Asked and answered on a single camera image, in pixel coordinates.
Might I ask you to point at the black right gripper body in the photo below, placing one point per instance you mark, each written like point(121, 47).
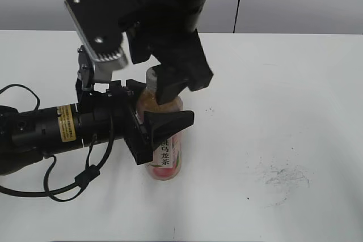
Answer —
point(111, 18)

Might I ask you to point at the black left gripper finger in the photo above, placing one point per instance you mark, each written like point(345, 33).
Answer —
point(134, 89)
point(163, 125)

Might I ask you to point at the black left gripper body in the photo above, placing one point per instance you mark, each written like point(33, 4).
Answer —
point(127, 125)

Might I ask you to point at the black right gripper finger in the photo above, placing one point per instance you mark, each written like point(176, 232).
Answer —
point(170, 83)
point(182, 58)

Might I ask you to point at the peach oolong tea bottle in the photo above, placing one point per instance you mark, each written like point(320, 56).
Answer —
point(166, 162)

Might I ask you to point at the grey bottle cap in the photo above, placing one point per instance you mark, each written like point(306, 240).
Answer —
point(151, 79)

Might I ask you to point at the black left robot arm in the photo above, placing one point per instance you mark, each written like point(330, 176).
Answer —
point(28, 137)

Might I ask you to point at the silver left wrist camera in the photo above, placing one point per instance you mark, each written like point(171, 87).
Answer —
point(91, 72)

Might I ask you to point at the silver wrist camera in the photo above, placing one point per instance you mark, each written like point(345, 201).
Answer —
point(91, 72)
point(115, 60)

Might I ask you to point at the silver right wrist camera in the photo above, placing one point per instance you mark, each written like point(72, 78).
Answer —
point(115, 60)

